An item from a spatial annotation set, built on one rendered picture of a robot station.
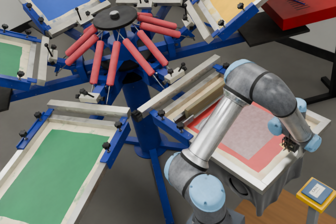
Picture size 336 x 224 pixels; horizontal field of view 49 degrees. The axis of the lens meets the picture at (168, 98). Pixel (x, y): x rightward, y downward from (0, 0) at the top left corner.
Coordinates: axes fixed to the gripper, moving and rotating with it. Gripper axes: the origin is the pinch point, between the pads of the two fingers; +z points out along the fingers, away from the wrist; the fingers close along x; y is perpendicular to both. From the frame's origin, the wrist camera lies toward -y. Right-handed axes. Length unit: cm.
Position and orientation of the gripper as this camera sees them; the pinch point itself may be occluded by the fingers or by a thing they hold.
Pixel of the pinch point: (295, 152)
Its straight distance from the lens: 197.1
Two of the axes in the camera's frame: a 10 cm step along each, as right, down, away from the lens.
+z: 1.6, 7.5, 6.4
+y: -7.3, 5.2, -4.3
